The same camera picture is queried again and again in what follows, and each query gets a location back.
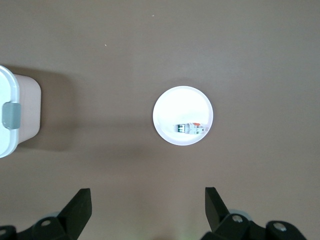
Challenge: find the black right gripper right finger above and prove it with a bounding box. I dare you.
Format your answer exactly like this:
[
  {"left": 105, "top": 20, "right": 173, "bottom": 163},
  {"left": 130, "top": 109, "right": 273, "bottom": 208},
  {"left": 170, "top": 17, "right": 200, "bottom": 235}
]
[{"left": 201, "top": 186, "right": 309, "bottom": 240}]

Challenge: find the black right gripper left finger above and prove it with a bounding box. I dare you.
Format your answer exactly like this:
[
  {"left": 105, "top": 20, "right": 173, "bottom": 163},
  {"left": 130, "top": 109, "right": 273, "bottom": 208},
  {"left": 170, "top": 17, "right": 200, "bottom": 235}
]
[{"left": 17, "top": 188, "right": 93, "bottom": 240}]

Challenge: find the white lidded storage box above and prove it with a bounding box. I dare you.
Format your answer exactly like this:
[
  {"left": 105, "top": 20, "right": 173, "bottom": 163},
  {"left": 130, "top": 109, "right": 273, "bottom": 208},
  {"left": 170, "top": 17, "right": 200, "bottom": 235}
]
[{"left": 0, "top": 64, "right": 42, "bottom": 159}]

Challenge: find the pink round plate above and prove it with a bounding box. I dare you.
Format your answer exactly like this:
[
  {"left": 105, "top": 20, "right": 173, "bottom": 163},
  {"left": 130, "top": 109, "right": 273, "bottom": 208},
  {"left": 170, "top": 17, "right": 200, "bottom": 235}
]
[{"left": 152, "top": 85, "right": 215, "bottom": 147}]

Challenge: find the green push button switch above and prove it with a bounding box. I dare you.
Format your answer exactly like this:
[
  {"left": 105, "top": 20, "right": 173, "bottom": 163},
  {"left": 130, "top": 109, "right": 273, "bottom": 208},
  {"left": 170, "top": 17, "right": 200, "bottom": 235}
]
[{"left": 174, "top": 121, "right": 210, "bottom": 136}]

